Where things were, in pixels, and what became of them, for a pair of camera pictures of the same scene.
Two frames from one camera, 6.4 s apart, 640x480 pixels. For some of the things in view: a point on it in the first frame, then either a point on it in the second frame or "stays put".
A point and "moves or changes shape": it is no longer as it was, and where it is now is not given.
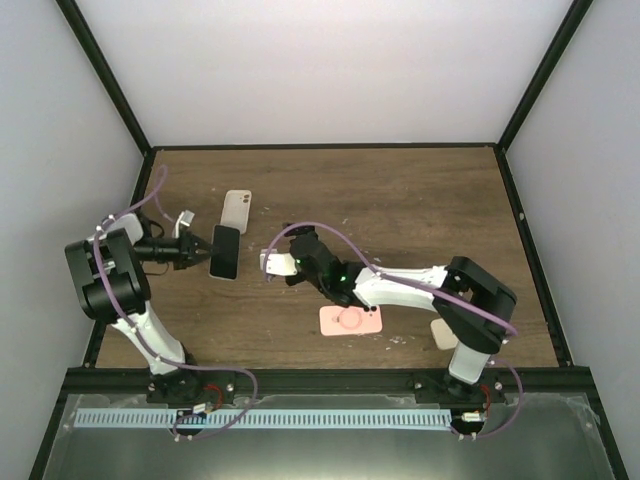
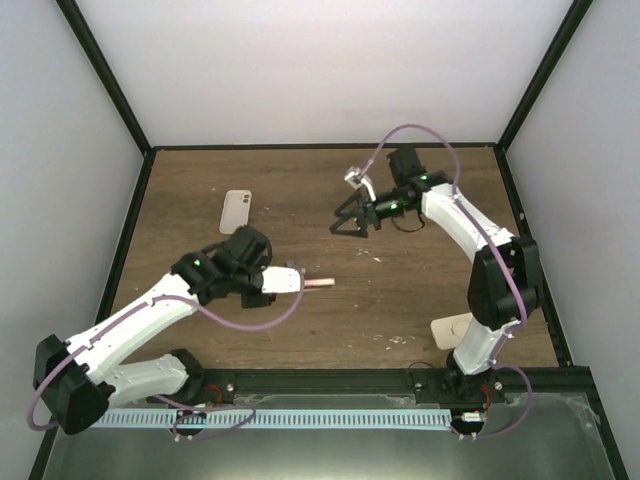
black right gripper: x=299 y=231 -> x=361 y=221
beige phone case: x=444 y=336 stays put
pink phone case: x=340 y=320 moves or changes shape
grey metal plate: x=539 y=437 stays put
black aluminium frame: x=93 y=380 stays put
